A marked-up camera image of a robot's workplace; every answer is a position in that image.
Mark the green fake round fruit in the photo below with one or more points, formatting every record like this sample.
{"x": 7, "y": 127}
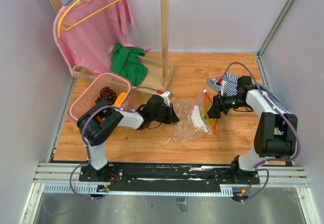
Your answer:
{"x": 205, "y": 115}

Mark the orange yellow fake mango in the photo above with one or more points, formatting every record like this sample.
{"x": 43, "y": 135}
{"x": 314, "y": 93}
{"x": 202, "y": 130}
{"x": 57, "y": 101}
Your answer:
{"x": 120, "y": 99}

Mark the aluminium frame post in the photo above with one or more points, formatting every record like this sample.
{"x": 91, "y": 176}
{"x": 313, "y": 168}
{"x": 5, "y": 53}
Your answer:
{"x": 280, "y": 19}

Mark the dark purple fake grapes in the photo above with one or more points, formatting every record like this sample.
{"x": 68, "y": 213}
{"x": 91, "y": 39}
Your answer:
{"x": 108, "y": 94}

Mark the yellow clothes hanger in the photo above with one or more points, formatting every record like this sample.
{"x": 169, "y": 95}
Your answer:
{"x": 93, "y": 14}

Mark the green cloth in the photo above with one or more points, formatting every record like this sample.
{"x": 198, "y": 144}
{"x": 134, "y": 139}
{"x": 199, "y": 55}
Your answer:
{"x": 126, "y": 62}

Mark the clear zip top bag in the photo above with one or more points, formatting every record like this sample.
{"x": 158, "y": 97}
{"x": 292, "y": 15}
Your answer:
{"x": 194, "y": 122}

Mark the pink shirt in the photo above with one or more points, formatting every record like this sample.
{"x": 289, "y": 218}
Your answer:
{"x": 92, "y": 52}

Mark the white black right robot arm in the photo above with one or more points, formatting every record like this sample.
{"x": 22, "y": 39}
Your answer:
{"x": 275, "y": 136}

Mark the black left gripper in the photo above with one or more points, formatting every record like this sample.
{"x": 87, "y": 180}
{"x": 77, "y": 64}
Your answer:
{"x": 172, "y": 117}

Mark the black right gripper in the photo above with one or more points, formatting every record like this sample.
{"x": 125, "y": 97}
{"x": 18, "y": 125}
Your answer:
{"x": 218, "y": 104}

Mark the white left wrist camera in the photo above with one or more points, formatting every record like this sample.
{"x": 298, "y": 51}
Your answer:
{"x": 167, "y": 95}

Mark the blue white striped cloth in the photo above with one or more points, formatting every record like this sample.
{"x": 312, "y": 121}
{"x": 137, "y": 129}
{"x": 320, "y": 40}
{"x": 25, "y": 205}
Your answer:
{"x": 268, "y": 92}

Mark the wooden clothes rack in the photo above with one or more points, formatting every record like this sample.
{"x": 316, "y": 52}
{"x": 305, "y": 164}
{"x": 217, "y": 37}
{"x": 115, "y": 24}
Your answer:
{"x": 160, "y": 72}

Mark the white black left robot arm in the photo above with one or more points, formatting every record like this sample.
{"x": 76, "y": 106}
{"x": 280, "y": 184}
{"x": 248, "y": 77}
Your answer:
{"x": 97, "y": 124}

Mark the pink plastic basket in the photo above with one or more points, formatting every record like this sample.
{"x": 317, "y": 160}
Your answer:
{"x": 110, "y": 86}

